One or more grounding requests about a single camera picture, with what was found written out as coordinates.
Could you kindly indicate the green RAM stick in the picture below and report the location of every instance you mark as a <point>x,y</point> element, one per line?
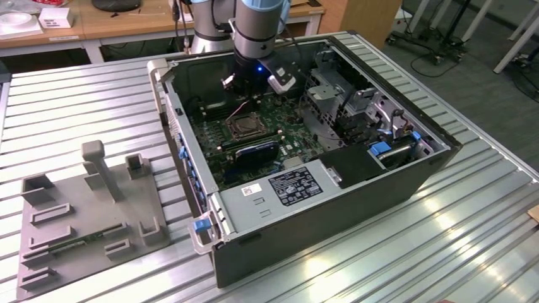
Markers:
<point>76,243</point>
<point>248,140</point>

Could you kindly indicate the red packet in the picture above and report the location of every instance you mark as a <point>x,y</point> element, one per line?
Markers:
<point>48,2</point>

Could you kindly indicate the small blue clip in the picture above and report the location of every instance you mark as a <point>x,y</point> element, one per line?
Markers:
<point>415,137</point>

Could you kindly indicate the black open PC case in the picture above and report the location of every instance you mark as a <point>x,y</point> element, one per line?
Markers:
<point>320,240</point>

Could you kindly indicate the black wheeled stand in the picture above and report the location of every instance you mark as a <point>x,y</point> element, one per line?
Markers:
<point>439,58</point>

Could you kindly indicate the white plastic tray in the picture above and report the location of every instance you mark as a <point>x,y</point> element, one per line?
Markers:
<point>16,22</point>

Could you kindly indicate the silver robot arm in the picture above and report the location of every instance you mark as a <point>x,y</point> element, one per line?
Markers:
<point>255,34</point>

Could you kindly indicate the silver CPU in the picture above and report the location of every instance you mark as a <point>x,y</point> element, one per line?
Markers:
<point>246,125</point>

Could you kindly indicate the black graphics card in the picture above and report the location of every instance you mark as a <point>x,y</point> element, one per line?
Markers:
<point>256,154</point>

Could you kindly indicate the white cardboard box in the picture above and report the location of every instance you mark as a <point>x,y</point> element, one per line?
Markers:
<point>56,17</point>

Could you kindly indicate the green motherboard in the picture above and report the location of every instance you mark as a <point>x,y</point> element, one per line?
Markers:
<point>303,135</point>

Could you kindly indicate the small dark wrist camera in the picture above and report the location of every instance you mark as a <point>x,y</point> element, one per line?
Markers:
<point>228,81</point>

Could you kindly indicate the CPU socket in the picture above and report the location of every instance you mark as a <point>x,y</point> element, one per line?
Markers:
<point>240,134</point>

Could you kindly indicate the blue slot retainer clip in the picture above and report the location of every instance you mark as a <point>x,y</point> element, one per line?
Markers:
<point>182,153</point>
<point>196,183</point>

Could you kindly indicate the blue plastic latch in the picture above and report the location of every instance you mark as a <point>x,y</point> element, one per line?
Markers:
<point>379,148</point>

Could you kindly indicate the wooden cabinet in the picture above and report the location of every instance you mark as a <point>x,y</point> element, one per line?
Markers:
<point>366,19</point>

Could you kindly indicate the grey metal drive cage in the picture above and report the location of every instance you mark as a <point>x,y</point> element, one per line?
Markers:
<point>324,94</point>

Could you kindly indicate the wooden desk white frame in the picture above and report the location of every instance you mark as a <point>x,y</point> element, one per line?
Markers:
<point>59,33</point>
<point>135,22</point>

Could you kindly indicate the white table frame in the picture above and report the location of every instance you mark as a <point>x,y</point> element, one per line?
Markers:
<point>517,47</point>

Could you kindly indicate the grey power supply unit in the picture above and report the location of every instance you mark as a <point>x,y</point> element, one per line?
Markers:
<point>256,211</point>

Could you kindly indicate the brown cardboard box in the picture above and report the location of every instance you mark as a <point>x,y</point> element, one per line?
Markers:
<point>303,3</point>

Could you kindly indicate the wooden block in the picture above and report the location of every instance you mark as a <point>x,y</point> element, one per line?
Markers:
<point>534,216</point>

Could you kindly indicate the black plastic shroud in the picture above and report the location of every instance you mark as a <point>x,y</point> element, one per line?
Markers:
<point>350,167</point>

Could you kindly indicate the grey parts rack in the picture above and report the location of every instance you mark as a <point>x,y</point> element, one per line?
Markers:
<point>84,221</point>

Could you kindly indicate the black round base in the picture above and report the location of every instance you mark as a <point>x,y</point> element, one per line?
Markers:
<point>115,3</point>

